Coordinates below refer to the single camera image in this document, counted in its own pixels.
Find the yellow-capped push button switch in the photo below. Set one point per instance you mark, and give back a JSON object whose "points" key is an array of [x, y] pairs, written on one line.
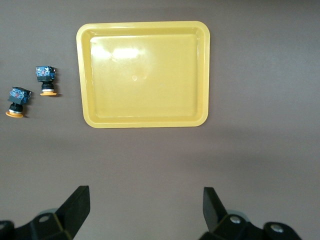
{"points": [[45, 75], [18, 96]]}

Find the brown table cover mat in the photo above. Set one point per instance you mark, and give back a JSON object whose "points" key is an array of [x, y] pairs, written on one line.
{"points": [[250, 150]]}

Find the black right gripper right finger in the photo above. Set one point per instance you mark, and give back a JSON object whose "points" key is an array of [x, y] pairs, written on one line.
{"points": [[220, 225]]}

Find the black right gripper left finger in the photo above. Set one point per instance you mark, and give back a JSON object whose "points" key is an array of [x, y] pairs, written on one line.
{"points": [[67, 220]]}

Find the yellow plastic tray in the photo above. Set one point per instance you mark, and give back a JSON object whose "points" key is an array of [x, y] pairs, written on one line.
{"points": [[145, 75]]}

